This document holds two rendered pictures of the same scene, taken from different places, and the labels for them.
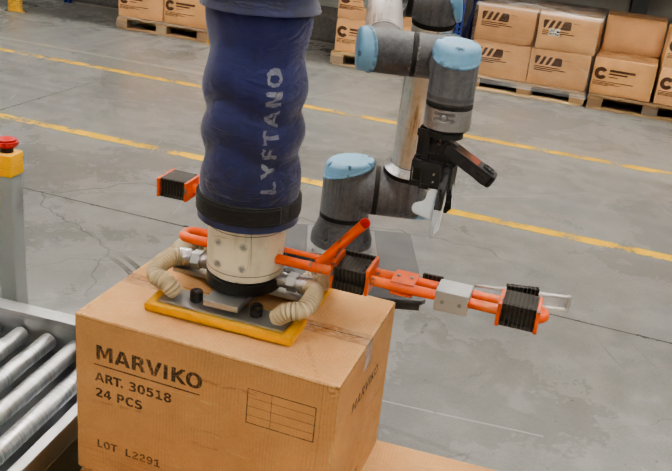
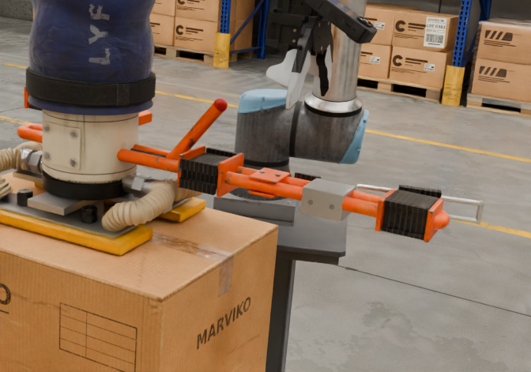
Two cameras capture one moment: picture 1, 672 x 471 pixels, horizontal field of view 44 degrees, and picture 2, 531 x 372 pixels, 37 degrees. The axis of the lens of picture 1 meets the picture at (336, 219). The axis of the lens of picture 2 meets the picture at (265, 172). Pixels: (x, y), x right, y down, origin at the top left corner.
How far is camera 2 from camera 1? 0.59 m
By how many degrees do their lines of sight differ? 9
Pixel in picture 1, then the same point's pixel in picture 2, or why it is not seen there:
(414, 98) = not seen: hidden behind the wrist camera
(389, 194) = (308, 130)
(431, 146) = not seen: outside the picture
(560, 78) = not seen: outside the picture
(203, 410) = (13, 333)
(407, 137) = not seen: hidden behind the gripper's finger
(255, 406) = (69, 327)
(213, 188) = (38, 58)
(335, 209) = (248, 148)
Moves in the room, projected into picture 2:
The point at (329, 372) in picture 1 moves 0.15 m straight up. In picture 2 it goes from (156, 283) to (161, 189)
